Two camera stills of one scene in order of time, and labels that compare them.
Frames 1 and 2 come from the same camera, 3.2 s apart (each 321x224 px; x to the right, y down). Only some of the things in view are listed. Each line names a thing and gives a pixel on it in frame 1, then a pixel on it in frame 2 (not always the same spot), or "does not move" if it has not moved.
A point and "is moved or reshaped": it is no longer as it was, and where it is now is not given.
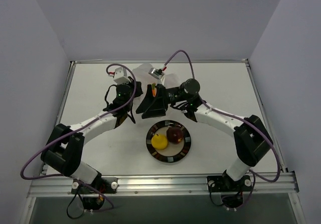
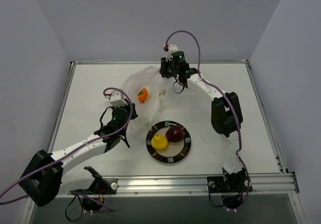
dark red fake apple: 175,134 does not move
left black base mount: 93,194 does not move
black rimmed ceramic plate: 173,152 does not move
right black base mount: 231,191 does not move
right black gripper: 163,97 -> 164,68
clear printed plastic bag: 142,75 is moved or reshaped
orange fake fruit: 154,90 is moved or reshaped
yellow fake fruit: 159,141 does not move
